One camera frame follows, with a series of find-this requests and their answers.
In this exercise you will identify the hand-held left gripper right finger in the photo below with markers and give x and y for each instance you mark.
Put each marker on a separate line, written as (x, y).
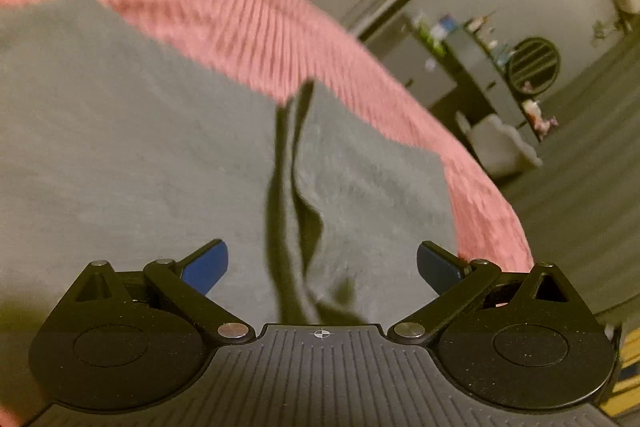
(436, 268)

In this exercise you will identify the grey pants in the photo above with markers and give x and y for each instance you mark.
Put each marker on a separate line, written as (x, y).
(125, 147)

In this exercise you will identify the pink ribbed blanket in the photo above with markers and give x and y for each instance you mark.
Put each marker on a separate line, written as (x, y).
(260, 32)

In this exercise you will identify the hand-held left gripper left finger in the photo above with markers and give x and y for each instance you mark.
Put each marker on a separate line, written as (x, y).
(206, 264)

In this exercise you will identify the round black fan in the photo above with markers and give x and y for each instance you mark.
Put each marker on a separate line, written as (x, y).
(534, 66)

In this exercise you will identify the dark desk with clutter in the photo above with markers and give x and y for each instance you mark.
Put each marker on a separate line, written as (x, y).
(480, 72)

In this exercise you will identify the white bin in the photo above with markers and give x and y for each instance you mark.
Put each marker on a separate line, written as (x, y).
(500, 147)

